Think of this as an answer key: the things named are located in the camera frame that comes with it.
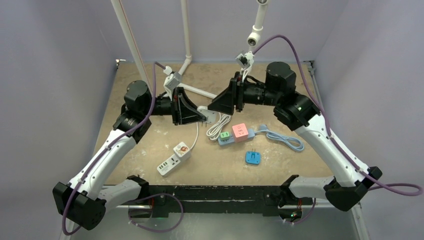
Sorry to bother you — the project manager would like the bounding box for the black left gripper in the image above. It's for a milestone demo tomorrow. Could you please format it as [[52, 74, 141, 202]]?
[[141, 86, 206, 126]]

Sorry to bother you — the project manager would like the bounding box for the white power strip cable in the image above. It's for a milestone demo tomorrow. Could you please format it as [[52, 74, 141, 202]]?
[[188, 112, 232, 150]]

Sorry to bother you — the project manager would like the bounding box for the green plug adapter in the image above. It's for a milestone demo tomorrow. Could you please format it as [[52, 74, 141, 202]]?
[[219, 131, 231, 141]]

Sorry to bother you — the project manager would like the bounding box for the pink cube adapter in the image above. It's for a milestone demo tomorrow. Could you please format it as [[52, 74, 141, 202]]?
[[231, 123, 249, 143]]

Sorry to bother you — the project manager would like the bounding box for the light blue power strip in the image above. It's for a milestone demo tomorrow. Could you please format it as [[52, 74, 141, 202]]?
[[217, 128, 256, 147]]

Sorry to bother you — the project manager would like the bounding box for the white USB power strip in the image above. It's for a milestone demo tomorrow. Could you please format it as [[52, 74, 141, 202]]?
[[156, 154, 184, 177]]

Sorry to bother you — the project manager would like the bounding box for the blue plug adapter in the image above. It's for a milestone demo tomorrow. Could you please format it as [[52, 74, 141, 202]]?
[[244, 151, 262, 166]]

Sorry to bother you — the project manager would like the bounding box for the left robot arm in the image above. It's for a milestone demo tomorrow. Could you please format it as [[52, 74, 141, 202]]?
[[52, 80, 207, 236]]

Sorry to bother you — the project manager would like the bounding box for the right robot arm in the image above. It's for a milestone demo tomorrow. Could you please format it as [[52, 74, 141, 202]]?
[[208, 61, 382, 212]]

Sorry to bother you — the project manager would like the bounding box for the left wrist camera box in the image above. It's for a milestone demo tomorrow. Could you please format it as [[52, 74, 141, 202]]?
[[163, 65, 182, 99]]

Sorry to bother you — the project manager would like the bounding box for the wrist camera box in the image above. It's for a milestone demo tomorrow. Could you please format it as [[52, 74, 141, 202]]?
[[235, 51, 255, 71], [163, 65, 182, 99]]

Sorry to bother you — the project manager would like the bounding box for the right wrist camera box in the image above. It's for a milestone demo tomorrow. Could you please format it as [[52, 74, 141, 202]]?
[[235, 51, 255, 71]]

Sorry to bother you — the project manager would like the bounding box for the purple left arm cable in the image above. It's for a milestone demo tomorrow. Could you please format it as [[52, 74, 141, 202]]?
[[61, 61, 185, 237]]

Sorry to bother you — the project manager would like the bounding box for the light blue power cable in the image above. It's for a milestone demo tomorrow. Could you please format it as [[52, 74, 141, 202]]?
[[253, 124, 306, 153]]

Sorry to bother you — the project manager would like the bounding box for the white PVC pipe frame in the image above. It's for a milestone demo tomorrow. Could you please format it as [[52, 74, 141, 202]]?
[[110, 0, 270, 100]]

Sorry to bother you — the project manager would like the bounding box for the aluminium front rail frame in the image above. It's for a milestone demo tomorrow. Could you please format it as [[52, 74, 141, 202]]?
[[57, 183, 370, 240]]

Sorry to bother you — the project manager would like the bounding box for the aluminium rail right table edge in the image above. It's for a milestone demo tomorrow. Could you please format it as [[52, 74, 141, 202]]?
[[304, 60, 347, 186]]

